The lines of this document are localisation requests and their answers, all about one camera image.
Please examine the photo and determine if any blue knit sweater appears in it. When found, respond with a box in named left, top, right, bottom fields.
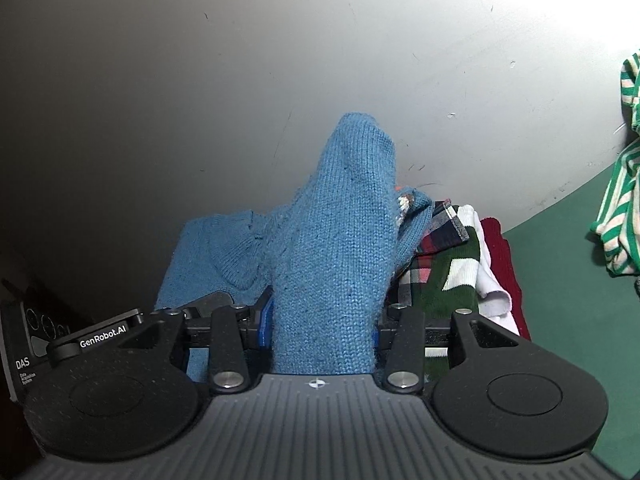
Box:
left=155, top=112, right=436, bottom=376

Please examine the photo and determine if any plaid folded shirt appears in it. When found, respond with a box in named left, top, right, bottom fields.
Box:
left=392, top=200, right=472, bottom=311

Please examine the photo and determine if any green white folded sweater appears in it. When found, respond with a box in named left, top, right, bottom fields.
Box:
left=420, top=232, right=483, bottom=371

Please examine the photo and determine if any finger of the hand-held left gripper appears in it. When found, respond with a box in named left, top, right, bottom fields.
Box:
left=196, top=291, right=236, bottom=317

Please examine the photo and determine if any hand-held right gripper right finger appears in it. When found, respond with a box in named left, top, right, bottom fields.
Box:
left=372, top=302, right=523, bottom=395

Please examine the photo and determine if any white folded garment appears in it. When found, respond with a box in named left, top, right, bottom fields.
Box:
left=457, top=205, right=513, bottom=332

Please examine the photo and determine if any green white striped garment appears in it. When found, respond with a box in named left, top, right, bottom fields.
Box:
left=587, top=50, right=640, bottom=278

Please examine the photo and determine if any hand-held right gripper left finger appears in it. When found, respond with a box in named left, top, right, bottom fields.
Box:
left=120, top=287, right=275, bottom=395

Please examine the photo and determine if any dark red folded garment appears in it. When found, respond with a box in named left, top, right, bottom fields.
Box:
left=480, top=217, right=532, bottom=341

